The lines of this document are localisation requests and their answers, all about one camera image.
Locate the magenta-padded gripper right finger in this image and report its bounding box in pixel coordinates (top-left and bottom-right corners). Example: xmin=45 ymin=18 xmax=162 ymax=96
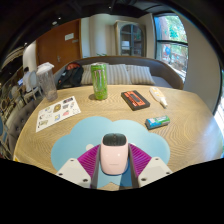
xmin=127 ymin=143 xmax=174 ymax=189

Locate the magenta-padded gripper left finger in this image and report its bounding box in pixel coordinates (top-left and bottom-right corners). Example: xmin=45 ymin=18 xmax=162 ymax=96
xmin=54 ymin=143 xmax=102 ymax=190

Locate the pink computer mouse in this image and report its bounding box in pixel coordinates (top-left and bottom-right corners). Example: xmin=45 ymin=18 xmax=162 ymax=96
xmin=99 ymin=132 xmax=130 ymax=176

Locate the blue cloud-shaped mouse pad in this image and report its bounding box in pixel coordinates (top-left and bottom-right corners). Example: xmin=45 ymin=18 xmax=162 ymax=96
xmin=50 ymin=115 xmax=171 ymax=190

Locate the small blue-green pack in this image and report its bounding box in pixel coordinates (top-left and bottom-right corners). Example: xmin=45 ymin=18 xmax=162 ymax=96
xmin=145 ymin=114 xmax=171 ymax=130

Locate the white sticker sheet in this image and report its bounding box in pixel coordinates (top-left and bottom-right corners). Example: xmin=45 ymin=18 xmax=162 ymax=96
xmin=35 ymin=95 xmax=82 ymax=133

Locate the black box with red insert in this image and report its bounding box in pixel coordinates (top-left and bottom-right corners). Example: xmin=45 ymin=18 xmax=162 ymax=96
xmin=120 ymin=89 xmax=151 ymax=112

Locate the white tube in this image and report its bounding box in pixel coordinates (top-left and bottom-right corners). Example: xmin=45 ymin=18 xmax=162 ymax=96
xmin=149 ymin=86 xmax=169 ymax=109

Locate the clear shaker bottle white lid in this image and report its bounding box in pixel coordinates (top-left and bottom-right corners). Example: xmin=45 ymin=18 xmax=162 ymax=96
xmin=35 ymin=61 xmax=59 ymax=102

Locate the green drink can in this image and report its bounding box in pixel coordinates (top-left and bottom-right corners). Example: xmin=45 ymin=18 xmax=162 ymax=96
xmin=90 ymin=62 xmax=109 ymax=101

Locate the black backpack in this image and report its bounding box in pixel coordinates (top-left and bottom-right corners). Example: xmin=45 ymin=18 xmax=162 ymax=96
xmin=56 ymin=62 xmax=85 ymax=90

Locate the white dining chair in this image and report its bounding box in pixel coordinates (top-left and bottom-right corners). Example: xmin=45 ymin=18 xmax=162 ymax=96
xmin=28 ymin=69 xmax=43 ymax=98

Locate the grey curved sofa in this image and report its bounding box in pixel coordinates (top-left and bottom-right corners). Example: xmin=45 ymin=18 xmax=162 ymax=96
xmin=54 ymin=55 xmax=185 ymax=90

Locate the striped cushion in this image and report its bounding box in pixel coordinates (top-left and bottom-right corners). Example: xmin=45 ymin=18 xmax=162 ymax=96
xmin=106 ymin=63 xmax=133 ymax=86
xmin=80 ymin=63 xmax=93 ymax=86
xmin=125 ymin=64 xmax=156 ymax=86

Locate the person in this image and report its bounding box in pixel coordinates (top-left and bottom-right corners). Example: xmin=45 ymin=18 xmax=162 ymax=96
xmin=22 ymin=66 xmax=33 ymax=93

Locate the black-framed window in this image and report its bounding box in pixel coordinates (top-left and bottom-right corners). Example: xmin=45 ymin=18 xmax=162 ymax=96
xmin=153 ymin=13 xmax=189 ymax=83

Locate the wooden door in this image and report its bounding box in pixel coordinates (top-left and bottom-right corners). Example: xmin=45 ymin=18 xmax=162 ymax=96
xmin=35 ymin=18 xmax=83 ymax=75

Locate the arched glass-door cabinet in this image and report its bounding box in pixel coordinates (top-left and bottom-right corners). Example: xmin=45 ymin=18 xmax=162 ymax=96
xmin=114 ymin=19 xmax=148 ymax=58

